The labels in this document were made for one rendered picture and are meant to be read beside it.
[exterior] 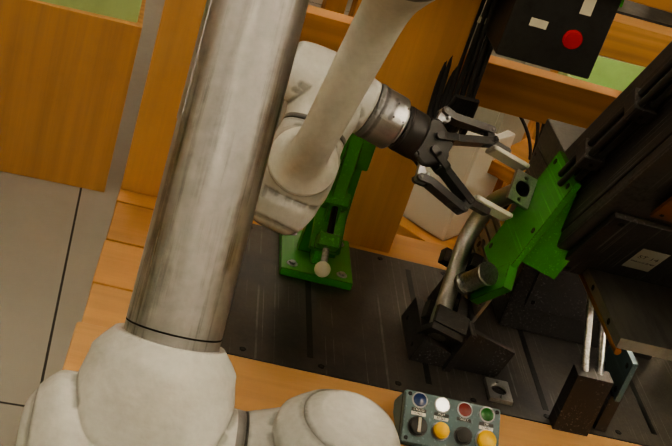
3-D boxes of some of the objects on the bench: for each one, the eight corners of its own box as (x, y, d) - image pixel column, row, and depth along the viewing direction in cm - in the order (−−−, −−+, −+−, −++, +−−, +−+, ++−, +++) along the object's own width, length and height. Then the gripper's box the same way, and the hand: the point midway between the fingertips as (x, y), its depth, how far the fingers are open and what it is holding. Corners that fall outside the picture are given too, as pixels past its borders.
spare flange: (483, 380, 181) (484, 376, 181) (506, 385, 182) (507, 381, 181) (488, 401, 176) (490, 397, 176) (512, 406, 177) (513, 402, 177)
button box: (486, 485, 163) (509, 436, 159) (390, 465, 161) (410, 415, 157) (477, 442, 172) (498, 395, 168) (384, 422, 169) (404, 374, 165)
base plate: (849, 500, 186) (855, 490, 185) (206, 359, 168) (209, 348, 167) (755, 353, 223) (759, 345, 222) (221, 225, 205) (224, 215, 204)
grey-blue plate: (606, 435, 178) (642, 365, 172) (595, 432, 177) (630, 363, 171) (592, 398, 186) (625, 331, 180) (581, 396, 186) (614, 328, 180)
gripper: (385, 178, 166) (509, 247, 172) (431, 61, 174) (548, 131, 180) (364, 189, 172) (484, 255, 178) (409, 77, 180) (523, 143, 186)
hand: (503, 185), depth 178 cm, fingers open, 9 cm apart
